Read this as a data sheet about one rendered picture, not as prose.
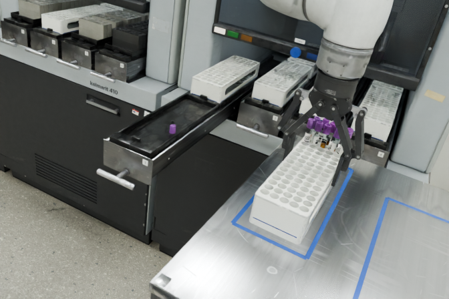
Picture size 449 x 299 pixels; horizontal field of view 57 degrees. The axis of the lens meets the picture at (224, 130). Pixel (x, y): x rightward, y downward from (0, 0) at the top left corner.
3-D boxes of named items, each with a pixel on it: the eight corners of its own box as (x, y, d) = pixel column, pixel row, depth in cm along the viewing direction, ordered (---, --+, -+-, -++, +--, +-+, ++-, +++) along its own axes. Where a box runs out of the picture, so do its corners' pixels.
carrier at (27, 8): (45, 21, 161) (44, 5, 158) (41, 21, 159) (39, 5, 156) (23, 13, 164) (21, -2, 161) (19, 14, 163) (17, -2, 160)
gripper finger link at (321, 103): (325, 105, 77) (320, 100, 77) (285, 139, 84) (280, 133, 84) (331, 99, 80) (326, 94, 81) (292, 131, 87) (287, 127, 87)
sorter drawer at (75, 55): (166, 28, 207) (168, 10, 203) (190, 35, 202) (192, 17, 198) (52, 63, 147) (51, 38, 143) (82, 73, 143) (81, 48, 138)
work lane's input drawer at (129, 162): (228, 85, 154) (232, 61, 150) (262, 95, 149) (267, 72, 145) (89, 173, 94) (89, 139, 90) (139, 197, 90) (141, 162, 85)
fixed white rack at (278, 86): (281, 75, 151) (285, 59, 148) (308, 83, 148) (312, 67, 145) (250, 101, 127) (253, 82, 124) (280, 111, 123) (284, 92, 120)
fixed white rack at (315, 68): (306, 56, 177) (309, 42, 174) (329, 63, 174) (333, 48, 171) (283, 74, 152) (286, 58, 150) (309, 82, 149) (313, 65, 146)
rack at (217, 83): (231, 71, 147) (234, 54, 144) (257, 79, 144) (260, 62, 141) (188, 96, 123) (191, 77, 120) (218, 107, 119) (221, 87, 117)
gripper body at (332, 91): (311, 70, 74) (298, 115, 79) (357, 84, 71) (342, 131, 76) (323, 61, 80) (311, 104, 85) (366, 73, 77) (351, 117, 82)
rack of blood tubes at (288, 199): (301, 155, 99) (307, 132, 96) (341, 171, 95) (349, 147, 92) (247, 221, 75) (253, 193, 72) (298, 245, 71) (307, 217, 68)
